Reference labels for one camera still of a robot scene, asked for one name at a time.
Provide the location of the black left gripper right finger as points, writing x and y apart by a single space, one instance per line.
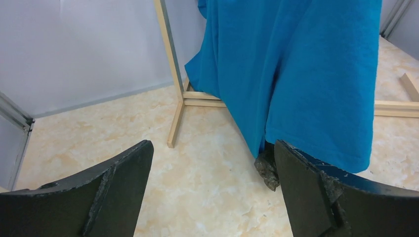
325 201

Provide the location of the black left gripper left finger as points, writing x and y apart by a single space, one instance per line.
101 201

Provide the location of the dark translucent trash bag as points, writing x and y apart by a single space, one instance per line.
266 167

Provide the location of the blue hanging cloth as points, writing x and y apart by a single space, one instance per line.
302 71

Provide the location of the wooden clothes rack frame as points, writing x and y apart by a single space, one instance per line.
188 97

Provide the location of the aluminium enclosure post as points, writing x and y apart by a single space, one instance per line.
15 129

